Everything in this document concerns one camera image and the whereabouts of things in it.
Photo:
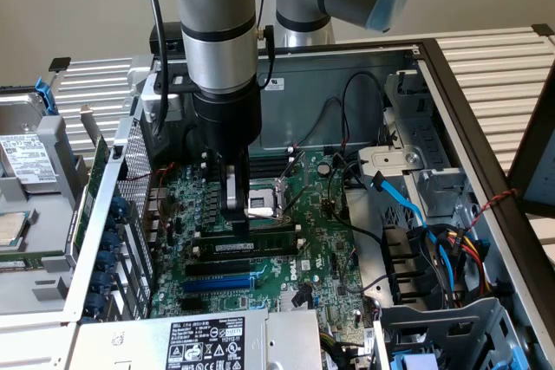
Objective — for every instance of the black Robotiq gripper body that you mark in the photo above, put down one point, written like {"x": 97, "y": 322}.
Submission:
{"x": 227, "y": 123}

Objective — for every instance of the green RAM stick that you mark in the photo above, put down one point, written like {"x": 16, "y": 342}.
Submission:
{"x": 273, "y": 243}
{"x": 17, "y": 265}

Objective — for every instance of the CPU socket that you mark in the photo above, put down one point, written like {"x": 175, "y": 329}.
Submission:
{"x": 260, "y": 202}

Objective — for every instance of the metal socket cover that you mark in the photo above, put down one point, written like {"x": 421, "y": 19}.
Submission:
{"x": 285, "y": 194}

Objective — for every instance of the open metal PC case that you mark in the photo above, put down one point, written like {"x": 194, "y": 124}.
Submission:
{"x": 303, "y": 118}

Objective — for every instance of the round coin battery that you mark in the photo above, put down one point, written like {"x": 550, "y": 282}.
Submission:
{"x": 323, "y": 167}

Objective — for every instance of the long black expansion slot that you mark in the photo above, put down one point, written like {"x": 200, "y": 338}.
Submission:
{"x": 217, "y": 268}

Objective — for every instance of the silver rear port connector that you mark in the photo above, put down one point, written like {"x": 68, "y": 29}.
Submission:
{"x": 157, "y": 195}
{"x": 152, "y": 229}
{"x": 154, "y": 212}

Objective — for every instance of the green Dell motherboard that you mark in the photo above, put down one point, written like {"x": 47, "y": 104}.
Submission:
{"x": 316, "y": 235}

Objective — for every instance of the blue expansion slot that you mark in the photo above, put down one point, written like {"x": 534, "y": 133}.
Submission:
{"x": 217, "y": 285}

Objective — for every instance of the black box device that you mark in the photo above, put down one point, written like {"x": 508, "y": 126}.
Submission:
{"x": 172, "y": 37}

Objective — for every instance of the silver chipset heatsink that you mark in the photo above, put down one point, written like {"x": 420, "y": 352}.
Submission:
{"x": 286, "y": 300}

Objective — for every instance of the blue expansion card latch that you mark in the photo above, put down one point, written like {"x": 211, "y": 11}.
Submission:
{"x": 100, "y": 282}
{"x": 118, "y": 209}
{"x": 94, "y": 304}
{"x": 112, "y": 241}
{"x": 106, "y": 261}

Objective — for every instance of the short black expansion slot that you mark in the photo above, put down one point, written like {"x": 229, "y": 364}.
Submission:
{"x": 191, "y": 305}

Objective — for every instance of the silver disk bay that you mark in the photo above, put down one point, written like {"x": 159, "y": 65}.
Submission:
{"x": 390, "y": 157}

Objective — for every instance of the silver power supply unit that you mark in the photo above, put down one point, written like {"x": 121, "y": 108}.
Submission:
{"x": 282, "y": 339}

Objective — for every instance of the black plastic fan shroud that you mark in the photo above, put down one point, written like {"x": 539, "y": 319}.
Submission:
{"x": 403, "y": 257}

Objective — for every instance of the grey parts rack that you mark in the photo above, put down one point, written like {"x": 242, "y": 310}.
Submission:
{"x": 50, "y": 222}

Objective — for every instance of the silver hard disk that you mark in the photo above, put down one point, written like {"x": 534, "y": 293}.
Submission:
{"x": 26, "y": 157}

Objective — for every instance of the grey drive cage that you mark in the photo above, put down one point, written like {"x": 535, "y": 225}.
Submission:
{"x": 433, "y": 318}

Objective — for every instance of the silver CPU chip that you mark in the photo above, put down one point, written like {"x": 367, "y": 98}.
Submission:
{"x": 13, "y": 227}

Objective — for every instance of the black framed panel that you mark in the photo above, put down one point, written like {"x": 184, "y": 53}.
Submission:
{"x": 524, "y": 149}

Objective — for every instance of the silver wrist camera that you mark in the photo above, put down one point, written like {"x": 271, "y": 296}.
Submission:
{"x": 175, "y": 108}

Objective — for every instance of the blue plastic disk bracket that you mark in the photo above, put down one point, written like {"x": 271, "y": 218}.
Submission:
{"x": 45, "y": 97}

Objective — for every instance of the blue plastic drive rail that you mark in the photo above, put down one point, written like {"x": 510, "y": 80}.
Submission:
{"x": 414, "y": 362}

